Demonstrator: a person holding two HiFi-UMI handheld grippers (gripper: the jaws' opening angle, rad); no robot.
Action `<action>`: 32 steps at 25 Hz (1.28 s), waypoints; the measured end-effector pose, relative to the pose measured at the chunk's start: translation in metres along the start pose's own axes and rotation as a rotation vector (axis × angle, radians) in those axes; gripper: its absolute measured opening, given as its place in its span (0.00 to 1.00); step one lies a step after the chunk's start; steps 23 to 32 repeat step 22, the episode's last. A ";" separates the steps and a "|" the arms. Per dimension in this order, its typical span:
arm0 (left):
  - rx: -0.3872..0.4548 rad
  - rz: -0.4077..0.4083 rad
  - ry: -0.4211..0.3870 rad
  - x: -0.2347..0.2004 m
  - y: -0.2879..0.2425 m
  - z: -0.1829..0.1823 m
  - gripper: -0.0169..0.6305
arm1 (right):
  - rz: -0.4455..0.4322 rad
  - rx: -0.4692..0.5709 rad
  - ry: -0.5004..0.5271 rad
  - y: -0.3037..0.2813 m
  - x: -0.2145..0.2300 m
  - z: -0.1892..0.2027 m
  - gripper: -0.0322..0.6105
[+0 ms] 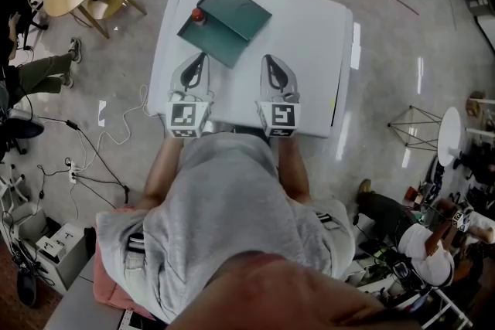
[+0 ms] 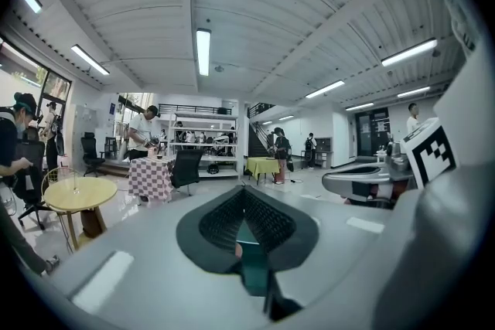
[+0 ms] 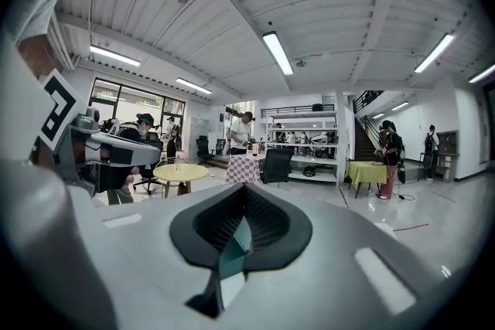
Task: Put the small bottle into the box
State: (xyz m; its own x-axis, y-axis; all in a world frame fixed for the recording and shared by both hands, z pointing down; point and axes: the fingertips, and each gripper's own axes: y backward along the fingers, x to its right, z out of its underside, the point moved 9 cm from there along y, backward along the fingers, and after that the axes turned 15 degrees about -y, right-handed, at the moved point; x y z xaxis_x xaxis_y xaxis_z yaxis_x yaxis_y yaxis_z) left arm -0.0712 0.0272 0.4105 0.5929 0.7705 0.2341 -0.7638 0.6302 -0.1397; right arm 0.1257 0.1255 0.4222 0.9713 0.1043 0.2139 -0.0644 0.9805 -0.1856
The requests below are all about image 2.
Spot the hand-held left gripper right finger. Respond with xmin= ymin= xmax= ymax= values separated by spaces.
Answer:
xmin=244 ymin=184 xmax=320 ymax=273

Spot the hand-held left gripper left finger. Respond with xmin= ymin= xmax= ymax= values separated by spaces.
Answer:
xmin=176 ymin=184 xmax=247 ymax=276

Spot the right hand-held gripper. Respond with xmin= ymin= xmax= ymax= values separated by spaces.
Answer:
xmin=321 ymin=117 xmax=458 ymax=211

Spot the black double door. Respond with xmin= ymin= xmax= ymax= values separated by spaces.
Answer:
xmin=355 ymin=107 xmax=391 ymax=158

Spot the black office chair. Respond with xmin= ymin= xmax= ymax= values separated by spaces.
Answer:
xmin=80 ymin=131 xmax=107 ymax=179
xmin=169 ymin=148 xmax=205 ymax=197
xmin=14 ymin=138 xmax=53 ymax=231

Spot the pink checkered tablecloth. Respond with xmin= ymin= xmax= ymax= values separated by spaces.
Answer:
xmin=128 ymin=155 xmax=176 ymax=205

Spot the yellow tablecloth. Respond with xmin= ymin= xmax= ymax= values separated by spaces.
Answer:
xmin=246 ymin=156 xmax=281 ymax=183

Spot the black staircase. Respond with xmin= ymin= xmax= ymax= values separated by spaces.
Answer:
xmin=247 ymin=102 xmax=276 ymax=158

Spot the white shelving rack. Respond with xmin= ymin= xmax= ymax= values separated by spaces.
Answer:
xmin=167 ymin=112 xmax=240 ymax=179

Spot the round wooden side table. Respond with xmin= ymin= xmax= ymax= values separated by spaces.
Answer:
xmin=43 ymin=176 xmax=118 ymax=250

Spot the gold wire chair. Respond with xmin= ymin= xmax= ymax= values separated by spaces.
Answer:
xmin=39 ymin=165 xmax=83 ymax=213

